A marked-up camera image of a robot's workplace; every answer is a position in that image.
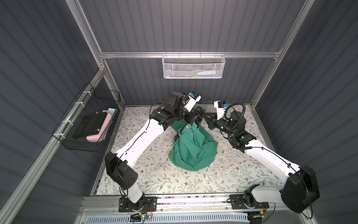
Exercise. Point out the green trousers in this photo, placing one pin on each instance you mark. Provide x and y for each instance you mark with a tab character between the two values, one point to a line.
195	149

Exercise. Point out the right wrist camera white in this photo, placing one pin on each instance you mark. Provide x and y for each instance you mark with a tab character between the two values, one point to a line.
220	108

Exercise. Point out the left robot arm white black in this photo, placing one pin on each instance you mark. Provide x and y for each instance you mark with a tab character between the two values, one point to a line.
119	165

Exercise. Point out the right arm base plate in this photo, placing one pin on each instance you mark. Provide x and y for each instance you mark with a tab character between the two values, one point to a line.
246	201

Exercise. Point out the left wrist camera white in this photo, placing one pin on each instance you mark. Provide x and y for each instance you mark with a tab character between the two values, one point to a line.
192	98

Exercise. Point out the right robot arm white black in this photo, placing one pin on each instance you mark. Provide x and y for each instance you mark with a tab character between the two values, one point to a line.
299	188

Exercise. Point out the small green circuit board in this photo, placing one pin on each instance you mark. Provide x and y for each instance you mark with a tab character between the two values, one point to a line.
140	217

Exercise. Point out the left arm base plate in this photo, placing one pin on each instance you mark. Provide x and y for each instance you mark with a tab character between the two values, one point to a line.
145	204

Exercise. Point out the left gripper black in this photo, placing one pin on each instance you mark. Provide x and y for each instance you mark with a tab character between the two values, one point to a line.
193	115

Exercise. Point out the white tube in basket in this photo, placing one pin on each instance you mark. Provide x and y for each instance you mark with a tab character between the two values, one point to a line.
207	73

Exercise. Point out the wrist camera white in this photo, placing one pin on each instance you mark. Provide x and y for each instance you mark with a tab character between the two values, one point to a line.
192	98
220	108

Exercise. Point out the white ventilated front panel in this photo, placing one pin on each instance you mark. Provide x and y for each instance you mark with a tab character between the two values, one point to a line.
175	218

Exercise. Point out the white wire mesh basket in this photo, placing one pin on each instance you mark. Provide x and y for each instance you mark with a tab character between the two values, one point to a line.
186	66

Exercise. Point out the black wire wall basket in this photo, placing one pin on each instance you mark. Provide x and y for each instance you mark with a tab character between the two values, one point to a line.
91	100

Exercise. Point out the black flat pouch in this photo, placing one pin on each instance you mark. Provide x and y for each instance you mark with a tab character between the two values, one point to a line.
90	125

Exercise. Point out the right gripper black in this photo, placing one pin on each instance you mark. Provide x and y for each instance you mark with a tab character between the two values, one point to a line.
216	122

